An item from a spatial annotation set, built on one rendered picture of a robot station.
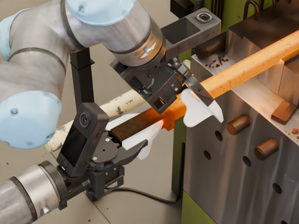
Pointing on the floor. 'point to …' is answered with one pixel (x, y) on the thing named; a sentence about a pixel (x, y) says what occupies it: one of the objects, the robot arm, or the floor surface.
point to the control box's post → (82, 83)
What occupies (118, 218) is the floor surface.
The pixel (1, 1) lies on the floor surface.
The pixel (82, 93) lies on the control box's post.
